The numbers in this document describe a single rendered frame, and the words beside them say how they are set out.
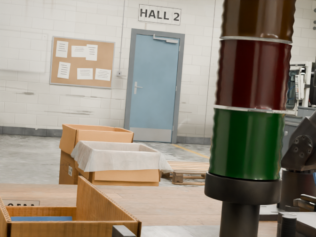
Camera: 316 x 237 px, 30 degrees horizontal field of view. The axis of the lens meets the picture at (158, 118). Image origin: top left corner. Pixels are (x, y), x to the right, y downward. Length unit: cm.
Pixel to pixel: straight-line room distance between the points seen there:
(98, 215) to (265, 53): 42
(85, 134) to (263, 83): 428
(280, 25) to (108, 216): 38
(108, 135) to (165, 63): 725
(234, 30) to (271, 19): 2
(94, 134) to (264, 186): 430
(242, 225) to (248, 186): 2
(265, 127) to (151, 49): 1141
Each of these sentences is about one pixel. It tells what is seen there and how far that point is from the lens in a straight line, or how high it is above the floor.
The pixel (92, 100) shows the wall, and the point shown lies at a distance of 1146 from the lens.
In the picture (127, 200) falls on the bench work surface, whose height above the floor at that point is 90.
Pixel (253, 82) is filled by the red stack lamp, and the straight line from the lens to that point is 29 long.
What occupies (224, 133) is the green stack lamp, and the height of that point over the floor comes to 107.
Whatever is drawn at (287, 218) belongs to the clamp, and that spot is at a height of 100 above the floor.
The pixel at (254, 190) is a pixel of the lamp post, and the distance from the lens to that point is 30.
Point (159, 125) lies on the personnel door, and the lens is 1178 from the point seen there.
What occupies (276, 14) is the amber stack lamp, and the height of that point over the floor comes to 113.
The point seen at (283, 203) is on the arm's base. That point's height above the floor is 92.
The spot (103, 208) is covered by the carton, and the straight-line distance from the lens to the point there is 65.
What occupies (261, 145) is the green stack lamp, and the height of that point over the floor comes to 107.
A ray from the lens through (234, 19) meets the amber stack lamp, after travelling 30.
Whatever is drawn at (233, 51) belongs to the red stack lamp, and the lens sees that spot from 30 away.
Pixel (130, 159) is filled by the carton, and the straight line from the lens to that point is 402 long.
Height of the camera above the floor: 109
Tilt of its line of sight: 3 degrees down
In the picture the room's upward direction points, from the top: 5 degrees clockwise
